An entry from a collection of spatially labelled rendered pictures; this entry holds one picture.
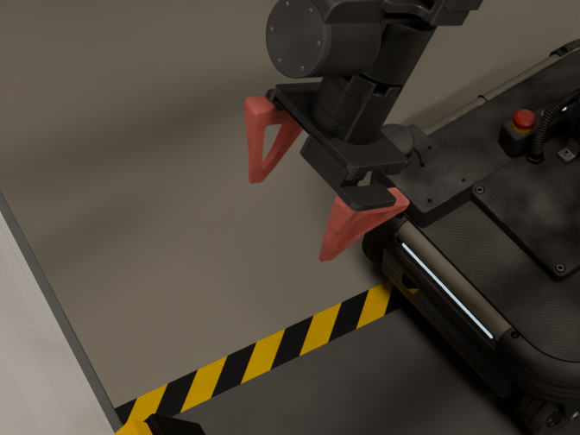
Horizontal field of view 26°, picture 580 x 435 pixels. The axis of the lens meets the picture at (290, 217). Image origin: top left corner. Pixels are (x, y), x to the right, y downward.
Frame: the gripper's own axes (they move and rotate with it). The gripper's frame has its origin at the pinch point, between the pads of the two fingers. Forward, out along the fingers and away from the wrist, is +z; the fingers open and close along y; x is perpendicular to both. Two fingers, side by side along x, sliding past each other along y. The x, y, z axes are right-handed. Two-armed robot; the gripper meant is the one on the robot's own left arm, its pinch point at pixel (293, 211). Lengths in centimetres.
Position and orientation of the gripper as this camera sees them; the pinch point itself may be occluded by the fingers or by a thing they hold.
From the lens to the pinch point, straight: 101.0
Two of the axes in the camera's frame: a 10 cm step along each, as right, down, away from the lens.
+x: 7.1, -1.1, 7.0
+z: -4.0, 7.5, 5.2
